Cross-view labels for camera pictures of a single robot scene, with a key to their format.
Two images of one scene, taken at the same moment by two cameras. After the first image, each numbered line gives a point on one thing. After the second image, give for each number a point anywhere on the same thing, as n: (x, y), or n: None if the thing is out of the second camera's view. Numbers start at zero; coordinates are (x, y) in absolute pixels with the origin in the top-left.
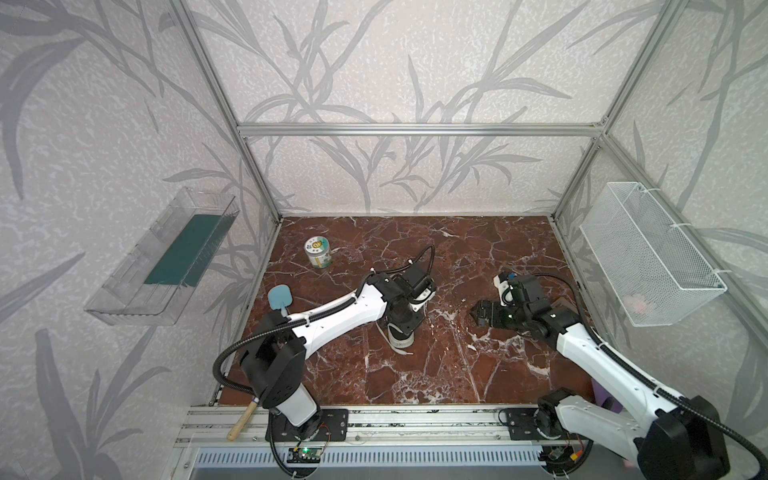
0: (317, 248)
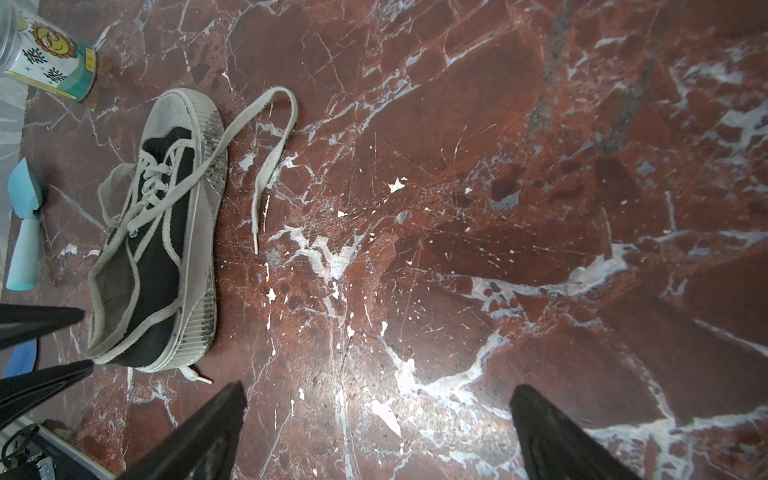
0: (45, 53)
